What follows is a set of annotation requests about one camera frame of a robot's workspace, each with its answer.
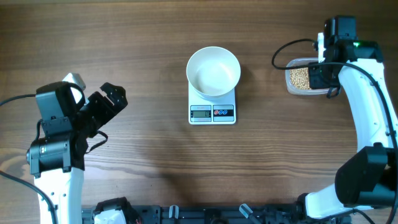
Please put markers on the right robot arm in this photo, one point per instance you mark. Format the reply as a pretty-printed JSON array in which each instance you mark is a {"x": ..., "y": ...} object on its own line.
[{"x": 369, "y": 178}]

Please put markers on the white bowl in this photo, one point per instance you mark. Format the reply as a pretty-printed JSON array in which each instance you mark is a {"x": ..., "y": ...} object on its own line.
[{"x": 213, "y": 71}]

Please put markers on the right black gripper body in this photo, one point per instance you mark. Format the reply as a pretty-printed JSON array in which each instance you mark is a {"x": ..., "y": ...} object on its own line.
[{"x": 320, "y": 77}]

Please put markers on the soybeans pile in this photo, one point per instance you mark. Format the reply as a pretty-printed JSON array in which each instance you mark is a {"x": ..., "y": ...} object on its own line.
[{"x": 300, "y": 78}]

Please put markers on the white digital kitchen scale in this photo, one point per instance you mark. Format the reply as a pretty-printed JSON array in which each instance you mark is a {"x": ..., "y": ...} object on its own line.
[{"x": 211, "y": 111}]

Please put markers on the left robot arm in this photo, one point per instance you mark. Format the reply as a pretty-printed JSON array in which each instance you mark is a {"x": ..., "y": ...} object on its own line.
[{"x": 57, "y": 160}]

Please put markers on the clear plastic container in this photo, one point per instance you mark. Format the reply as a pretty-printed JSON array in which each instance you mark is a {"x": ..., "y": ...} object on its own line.
[{"x": 291, "y": 88}]

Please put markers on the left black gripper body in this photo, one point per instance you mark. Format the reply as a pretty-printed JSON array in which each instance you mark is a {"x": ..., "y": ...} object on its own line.
[{"x": 91, "y": 117}]

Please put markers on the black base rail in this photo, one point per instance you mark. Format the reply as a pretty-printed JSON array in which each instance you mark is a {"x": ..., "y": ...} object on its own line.
[{"x": 145, "y": 214}]

